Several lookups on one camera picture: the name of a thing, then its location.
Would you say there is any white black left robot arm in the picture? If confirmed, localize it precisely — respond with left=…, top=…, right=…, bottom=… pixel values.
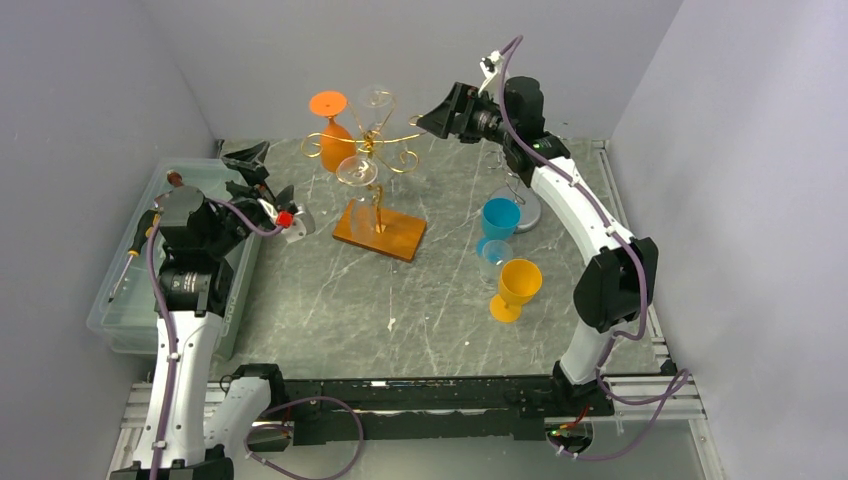
left=112, top=141, right=314, bottom=479

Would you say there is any chrome wire glass rack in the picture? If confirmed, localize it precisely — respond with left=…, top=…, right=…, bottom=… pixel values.
left=483, top=150, right=542, bottom=234

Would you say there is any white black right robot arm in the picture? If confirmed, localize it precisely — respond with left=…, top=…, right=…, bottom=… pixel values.
left=414, top=76, right=659, bottom=415

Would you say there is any black yellow screwdriver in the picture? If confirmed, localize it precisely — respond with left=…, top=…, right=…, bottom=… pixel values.
left=107, top=209, right=159, bottom=303

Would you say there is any clear pink tinted glass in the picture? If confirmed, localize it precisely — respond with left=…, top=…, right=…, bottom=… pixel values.
left=335, top=153, right=384, bottom=244

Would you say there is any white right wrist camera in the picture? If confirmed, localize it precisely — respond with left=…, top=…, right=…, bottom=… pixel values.
left=479, top=50, right=504, bottom=96

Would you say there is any clear wine glass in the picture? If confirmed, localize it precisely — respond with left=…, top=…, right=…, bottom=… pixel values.
left=357, top=84, right=399, bottom=161

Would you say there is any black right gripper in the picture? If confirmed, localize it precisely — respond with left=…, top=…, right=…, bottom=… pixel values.
left=418, top=82, right=517, bottom=147

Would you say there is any gold wire glass rack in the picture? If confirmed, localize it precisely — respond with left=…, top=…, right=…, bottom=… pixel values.
left=301, top=87, right=427, bottom=263

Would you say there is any brown bronze faucet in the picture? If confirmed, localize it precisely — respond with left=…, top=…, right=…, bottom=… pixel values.
left=166, top=170, right=184, bottom=188

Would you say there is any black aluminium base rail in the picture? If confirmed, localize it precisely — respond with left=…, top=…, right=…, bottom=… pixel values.
left=122, top=374, right=704, bottom=455

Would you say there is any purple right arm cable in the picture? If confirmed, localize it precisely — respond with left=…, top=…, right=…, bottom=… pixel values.
left=496, top=34, right=692, bottom=463

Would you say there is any yellow plastic goblet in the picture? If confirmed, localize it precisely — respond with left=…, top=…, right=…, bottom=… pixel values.
left=489, top=258, right=543, bottom=323

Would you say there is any clear plastic storage box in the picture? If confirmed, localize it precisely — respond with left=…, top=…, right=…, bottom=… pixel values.
left=87, top=158, right=260, bottom=361

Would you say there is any blue plastic goblet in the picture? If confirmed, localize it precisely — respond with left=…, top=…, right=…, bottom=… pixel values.
left=475, top=198, right=521, bottom=256

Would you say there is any clear tall glass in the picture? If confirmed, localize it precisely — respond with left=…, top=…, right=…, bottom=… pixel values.
left=477, top=238, right=513, bottom=285

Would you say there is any orange plastic goblet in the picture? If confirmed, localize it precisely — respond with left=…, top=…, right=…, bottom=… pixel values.
left=309, top=90, right=357, bottom=174

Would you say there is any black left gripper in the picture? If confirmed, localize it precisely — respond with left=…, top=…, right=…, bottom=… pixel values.
left=204, top=142, right=292, bottom=257

